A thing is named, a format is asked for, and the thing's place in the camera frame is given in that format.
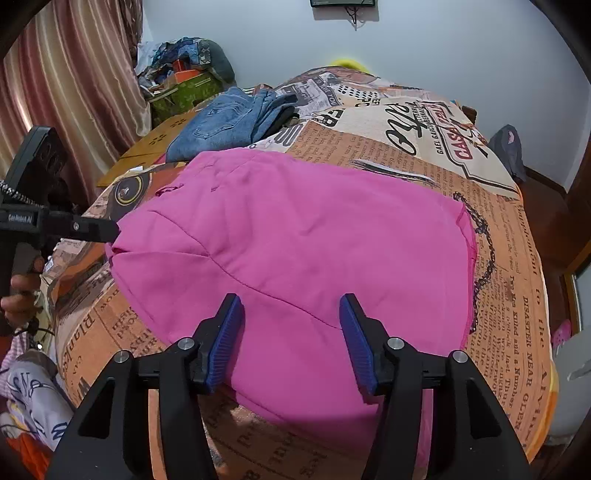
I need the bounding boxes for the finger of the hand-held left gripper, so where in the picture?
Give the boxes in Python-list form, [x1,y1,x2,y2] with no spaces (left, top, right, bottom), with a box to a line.
[42,210,121,244]

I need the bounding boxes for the printed newspaper-pattern blanket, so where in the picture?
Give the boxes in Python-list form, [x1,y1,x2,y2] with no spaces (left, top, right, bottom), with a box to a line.
[41,67,560,480]

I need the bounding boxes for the grey backpack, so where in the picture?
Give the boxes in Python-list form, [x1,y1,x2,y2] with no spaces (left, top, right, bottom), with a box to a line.
[487,124,530,184]

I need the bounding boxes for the blue jeans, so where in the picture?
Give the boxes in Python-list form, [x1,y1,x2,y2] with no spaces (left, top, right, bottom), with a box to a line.
[165,87,305,163]

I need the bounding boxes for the pink pants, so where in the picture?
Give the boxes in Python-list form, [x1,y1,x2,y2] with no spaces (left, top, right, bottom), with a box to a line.
[105,150,477,462]

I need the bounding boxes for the green patterned storage box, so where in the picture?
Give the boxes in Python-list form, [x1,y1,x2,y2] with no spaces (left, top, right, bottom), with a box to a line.
[148,71,232,127]

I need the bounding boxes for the pile of clothes and bags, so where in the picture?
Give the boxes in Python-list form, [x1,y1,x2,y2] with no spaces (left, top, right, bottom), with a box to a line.
[134,36,237,93]

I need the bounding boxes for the small wall monitor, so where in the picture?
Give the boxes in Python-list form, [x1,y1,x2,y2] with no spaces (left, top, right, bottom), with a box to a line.
[309,0,378,9]

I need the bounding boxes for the striped satin curtain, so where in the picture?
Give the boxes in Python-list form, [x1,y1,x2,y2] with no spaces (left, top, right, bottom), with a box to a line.
[0,0,154,200]

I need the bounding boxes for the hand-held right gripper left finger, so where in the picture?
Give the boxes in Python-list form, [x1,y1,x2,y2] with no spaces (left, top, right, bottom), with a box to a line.
[44,293,245,480]

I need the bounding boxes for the wooden lap table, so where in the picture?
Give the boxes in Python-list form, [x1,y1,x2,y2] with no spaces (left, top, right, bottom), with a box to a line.
[96,108,204,188]

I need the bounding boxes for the yellow foam tube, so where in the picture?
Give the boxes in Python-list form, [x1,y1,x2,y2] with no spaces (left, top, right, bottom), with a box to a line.
[331,58,370,73]

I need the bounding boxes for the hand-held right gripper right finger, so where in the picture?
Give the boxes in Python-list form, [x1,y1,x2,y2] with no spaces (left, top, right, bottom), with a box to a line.
[339,293,533,480]

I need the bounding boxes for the orange cloth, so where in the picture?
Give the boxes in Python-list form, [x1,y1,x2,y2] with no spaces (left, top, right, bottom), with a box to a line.
[8,434,52,480]

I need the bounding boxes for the person's left hand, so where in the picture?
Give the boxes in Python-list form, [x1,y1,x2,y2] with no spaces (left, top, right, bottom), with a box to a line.
[0,256,47,329]

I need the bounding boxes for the printed white trousers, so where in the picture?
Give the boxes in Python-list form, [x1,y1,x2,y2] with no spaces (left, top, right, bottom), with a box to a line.
[0,350,75,449]

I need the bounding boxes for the pink slipper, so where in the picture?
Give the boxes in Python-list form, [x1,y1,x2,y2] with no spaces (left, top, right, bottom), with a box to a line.
[551,320,574,345]

